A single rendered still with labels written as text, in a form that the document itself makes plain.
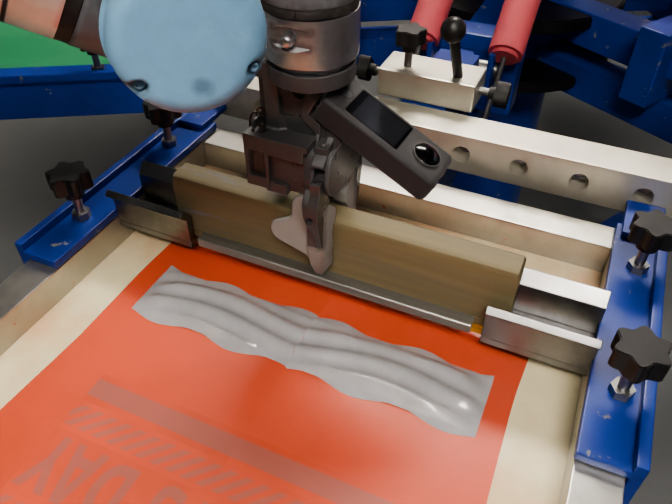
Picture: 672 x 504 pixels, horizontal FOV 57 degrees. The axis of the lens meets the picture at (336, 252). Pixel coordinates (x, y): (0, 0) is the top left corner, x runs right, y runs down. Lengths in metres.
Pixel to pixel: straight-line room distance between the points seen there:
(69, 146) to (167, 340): 2.30
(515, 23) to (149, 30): 0.72
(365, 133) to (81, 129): 2.56
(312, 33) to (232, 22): 0.18
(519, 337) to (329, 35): 0.30
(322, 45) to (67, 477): 0.39
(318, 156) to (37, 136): 2.56
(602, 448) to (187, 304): 0.40
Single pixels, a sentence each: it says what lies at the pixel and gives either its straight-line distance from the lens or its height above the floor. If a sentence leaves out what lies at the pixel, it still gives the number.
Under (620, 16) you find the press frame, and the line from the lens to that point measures 1.22.
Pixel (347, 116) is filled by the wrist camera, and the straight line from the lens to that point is 0.50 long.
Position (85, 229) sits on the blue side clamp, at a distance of 0.71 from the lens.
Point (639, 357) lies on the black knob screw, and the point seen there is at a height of 1.06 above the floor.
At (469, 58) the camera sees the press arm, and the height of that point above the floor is 1.04.
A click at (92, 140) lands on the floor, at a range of 2.90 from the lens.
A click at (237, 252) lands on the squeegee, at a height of 0.99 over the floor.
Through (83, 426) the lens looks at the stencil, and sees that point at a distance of 0.59.
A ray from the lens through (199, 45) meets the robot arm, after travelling 0.30.
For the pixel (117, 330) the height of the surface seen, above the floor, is 0.96.
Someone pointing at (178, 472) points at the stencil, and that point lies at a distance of 0.55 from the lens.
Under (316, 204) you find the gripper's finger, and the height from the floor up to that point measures 1.10.
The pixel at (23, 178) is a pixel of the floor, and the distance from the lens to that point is 2.76.
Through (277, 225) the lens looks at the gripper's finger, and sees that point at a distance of 0.59.
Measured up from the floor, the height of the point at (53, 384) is 0.96.
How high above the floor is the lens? 1.42
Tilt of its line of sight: 42 degrees down
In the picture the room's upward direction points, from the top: straight up
